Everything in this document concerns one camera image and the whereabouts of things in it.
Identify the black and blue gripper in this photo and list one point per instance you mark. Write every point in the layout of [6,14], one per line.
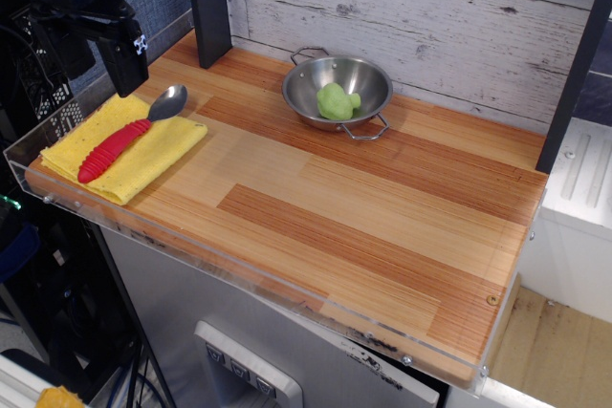
[112,24]

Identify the small steel bowl with handles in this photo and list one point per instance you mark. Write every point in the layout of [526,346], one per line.
[314,68]

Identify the green toy broccoli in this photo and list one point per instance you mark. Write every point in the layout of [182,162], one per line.
[333,103]

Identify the yellow folded cloth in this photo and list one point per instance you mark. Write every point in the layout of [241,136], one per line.
[143,161]

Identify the silver toy fridge cabinet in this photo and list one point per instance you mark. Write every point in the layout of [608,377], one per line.
[171,297]

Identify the clear acrylic table guard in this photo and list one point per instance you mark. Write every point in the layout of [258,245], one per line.
[406,242]

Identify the yellow sponge piece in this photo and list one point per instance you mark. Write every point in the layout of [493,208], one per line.
[58,397]

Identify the grey dispenser button panel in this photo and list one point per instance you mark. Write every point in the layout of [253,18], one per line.
[240,377]

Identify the spoon with red handle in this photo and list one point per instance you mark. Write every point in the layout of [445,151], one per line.
[169,104]

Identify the dark left vertical post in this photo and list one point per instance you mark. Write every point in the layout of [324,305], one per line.
[212,28]

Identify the dark vertical post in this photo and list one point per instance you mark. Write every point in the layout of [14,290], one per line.
[212,28]
[588,45]

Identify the dark right vertical post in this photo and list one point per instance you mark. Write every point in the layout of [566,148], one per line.
[588,45]

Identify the white aluminium frame block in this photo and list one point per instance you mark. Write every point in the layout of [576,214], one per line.
[567,255]

